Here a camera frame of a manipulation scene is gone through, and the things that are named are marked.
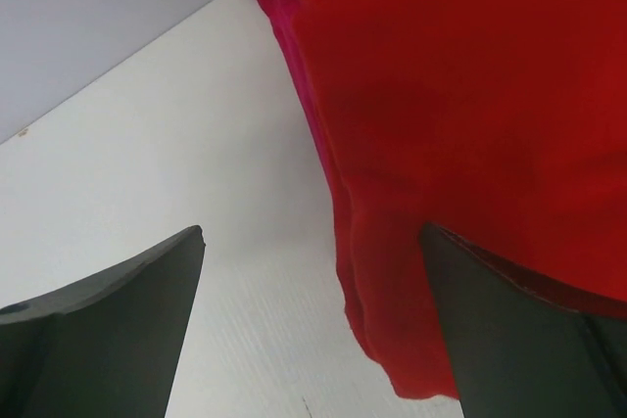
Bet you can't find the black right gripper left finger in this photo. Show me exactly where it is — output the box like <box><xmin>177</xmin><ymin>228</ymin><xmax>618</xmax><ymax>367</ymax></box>
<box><xmin>1</xmin><ymin>226</ymin><xmax>204</xmax><ymax>418</ymax></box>

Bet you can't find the red t shirt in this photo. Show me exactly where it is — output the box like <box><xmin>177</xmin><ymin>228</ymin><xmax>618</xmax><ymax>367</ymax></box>
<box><xmin>258</xmin><ymin>0</ymin><xmax>626</xmax><ymax>399</ymax></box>

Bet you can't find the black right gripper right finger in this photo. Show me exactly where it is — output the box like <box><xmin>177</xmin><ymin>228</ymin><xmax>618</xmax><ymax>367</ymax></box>
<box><xmin>420</xmin><ymin>225</ymin><xmax>626</xmax><ymax>418</ymax></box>

